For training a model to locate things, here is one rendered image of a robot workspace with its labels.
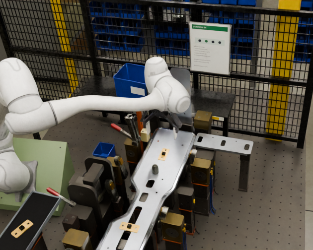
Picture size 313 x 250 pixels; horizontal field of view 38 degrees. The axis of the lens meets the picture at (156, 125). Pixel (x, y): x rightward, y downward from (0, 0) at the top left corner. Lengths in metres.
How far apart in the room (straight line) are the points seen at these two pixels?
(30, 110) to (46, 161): 0.73
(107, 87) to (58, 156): 0.54
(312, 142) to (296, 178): 1.34
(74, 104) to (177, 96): 0.41
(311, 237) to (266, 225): 0.92
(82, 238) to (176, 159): 0.64
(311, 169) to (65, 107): 2.31
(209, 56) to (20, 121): 1.14
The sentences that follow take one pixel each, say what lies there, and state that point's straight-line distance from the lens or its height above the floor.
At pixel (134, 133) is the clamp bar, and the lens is 2.26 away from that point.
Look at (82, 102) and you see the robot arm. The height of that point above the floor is 1.48.
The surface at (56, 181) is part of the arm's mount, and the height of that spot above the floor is 0.84.
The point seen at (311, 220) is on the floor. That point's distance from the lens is 3.35.
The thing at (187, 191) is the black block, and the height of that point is 0.99.
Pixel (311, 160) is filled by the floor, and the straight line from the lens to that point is 3.76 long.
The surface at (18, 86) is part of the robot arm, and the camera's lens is 1.85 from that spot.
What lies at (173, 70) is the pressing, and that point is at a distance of 2.28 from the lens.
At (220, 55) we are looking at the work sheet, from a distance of 2.50.
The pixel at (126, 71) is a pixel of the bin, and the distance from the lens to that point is 2.72.
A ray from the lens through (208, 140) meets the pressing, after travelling 2.35.
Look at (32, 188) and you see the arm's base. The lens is 2.51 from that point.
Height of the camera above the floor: 2.56
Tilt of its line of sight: 39 degrees down
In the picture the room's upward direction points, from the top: 6 degrees counter-clockwise
